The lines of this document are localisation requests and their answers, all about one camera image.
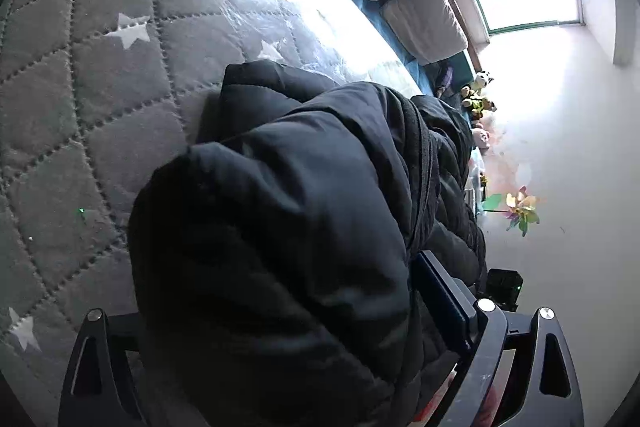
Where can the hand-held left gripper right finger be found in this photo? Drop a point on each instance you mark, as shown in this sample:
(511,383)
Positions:
(440,302)

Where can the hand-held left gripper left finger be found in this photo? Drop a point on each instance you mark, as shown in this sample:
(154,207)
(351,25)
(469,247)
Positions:
(114,382)

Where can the black puffer jacket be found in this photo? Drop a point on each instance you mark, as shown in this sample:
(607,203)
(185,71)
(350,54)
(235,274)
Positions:
(275,232)

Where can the colourful pinwheel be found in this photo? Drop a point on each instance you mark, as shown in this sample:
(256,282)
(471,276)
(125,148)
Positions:
(520,212)

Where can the clear plastic bag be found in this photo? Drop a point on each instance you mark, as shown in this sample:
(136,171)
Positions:
(475,167)

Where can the pink plush toy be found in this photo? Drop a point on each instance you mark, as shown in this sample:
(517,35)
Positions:
(481,138)

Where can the black and white plush dog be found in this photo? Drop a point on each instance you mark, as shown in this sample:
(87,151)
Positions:
(481,81)

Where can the purple plush toy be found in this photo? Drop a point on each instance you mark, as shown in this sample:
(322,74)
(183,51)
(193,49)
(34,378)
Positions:
(445,77)

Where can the blue quilted bed sheet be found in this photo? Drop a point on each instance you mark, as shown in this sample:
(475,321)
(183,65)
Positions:
(422,79)

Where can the white pillow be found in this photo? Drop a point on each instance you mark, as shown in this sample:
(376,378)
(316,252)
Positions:
(425,24)

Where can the grey star quilted mattress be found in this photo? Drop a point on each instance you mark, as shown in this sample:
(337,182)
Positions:
(75,82)

